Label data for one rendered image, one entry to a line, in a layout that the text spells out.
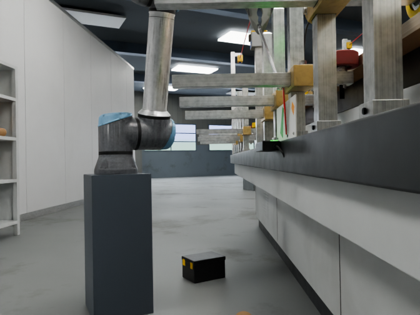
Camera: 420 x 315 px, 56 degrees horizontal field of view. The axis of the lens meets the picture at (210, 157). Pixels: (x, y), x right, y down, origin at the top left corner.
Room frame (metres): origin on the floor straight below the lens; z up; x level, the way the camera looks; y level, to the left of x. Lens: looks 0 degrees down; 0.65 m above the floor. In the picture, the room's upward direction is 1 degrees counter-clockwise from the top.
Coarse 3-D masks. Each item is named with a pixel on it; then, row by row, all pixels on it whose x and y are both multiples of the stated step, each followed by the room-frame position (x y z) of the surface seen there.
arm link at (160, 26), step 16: (160, 16) 1.67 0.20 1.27; (160, 32) 1.68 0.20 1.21; (160, 48) 1.70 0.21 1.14; (160, 64) 1.72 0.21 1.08; (144, 80) 1.77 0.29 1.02; (160, 80) 1.73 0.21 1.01; (144, 96) 1.77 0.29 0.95; (160, 96) 1.75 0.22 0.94; (144, 112) 1.76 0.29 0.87; (160, 112) 1.76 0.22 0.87; (144, 128) 1.74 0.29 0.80; (160, 128) 1.77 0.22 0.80; (144, 144) 1.76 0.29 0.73; (160, 144) 1.80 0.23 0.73
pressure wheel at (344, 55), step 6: (336, 54) 0.92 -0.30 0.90; (342, 54) 0.91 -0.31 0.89; (348, 54) 0.91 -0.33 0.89; (354, 54) 0.92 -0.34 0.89; (336, 60) 0.92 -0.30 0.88; (342, 60) 0.91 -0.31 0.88; (348, 60) 0.91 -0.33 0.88; (354, 60) 0.92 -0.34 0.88; (342, 66) 0.95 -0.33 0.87; (348, 66) 0.95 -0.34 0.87; (354, 66) 0.94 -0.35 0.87; (342, 90) 0.95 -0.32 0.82; (342, 96) 0.95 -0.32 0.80
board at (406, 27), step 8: (416, 16) 0.68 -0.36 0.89; (408, 24) 0.70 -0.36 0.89; (416, 24) 0.68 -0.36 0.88; (408, 32) 0.71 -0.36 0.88; (416, 32) 0.69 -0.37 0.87; (408, 40) 0.74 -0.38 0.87; (416, 40) 0.74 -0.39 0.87; (408, 48) 0.79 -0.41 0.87; (360, 56) 0.93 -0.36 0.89; (360, 64) 0.94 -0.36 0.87; (360, 72) 1.01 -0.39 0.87
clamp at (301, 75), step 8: (304, 64) 0.90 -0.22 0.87; (312, 64) 0.90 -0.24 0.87; (296, 72) 0.90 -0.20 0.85; (304, 72) 0.90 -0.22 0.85; (312, 72) 0.90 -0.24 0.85; (296, 80) 0.90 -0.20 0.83; (304, 80) 0.90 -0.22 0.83; (312, 80) 0.90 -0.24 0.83; (288, 88) 0.97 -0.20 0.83; (296, 88) 0.93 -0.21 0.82; (304, 88) 0.93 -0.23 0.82
